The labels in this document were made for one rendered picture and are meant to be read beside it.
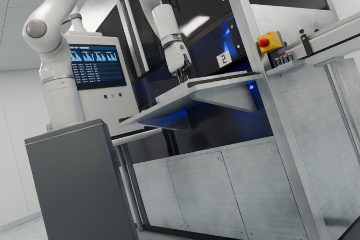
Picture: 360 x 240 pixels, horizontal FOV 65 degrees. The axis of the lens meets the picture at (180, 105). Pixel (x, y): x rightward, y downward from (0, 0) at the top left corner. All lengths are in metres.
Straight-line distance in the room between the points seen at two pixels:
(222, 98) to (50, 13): 0.73
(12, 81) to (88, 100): 4.86
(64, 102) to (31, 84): 5.61
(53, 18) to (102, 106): 0.89
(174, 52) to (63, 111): 0.46
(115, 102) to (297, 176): 1.22
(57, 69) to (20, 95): 5.49
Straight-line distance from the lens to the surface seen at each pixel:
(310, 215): 1.39
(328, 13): 2.13
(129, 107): 2.03
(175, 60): 1.12
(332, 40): 1.29
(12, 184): 6.32
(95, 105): 1.89
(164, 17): 1.16
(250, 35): 1.34
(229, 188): 1.63
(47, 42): 1.13
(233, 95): 1.26
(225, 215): 1.73
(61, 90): 1.10
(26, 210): 6.35
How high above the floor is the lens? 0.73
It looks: 6 degrees up
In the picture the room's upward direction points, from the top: 17 degrees counter-clockwise
